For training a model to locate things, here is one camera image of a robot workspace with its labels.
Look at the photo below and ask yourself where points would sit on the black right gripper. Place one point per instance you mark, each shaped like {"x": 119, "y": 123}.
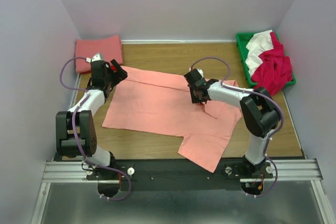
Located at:
{"x": 194, "y": 99}

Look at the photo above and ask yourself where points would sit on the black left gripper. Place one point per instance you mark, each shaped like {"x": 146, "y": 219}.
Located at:
{"x": 119, "y": 75}

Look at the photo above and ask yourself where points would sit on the salmon pink t-shirt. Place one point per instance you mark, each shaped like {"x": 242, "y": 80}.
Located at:
{"x": 160, "y": 103}

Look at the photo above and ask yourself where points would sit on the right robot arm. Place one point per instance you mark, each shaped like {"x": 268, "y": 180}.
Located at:
{"x": 260, "y": 112}

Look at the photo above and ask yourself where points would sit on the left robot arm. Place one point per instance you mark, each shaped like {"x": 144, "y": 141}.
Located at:
{"x": 75, "y": 129}

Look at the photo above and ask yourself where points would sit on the folded coral t-shirt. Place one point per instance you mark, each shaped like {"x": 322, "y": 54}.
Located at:
{"x": 110, "y": 48}

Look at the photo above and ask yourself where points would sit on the green plastic bin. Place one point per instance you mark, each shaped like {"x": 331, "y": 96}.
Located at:
{"x": 241, "y": 41}

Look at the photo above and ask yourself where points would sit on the white t-shirt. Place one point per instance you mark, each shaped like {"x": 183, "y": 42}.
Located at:
{"x": 258, "y": 44}

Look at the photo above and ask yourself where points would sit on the magenta t-shirt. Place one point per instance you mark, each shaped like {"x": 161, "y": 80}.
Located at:
{"x": 276, "y": 69}

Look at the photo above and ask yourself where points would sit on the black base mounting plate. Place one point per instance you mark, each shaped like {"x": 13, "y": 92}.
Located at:
{"x": 131, "y": 176}

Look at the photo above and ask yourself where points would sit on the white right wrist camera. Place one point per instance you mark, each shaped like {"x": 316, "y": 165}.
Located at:
{"x": 200, "y": 72}

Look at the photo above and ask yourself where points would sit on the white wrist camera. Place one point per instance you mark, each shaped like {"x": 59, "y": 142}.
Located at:
{"x": 200, "y": 72}
{"x": 96, "y": 57}

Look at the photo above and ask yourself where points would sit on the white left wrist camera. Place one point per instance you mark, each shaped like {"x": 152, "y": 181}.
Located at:
{"x": 96, "y": 57}

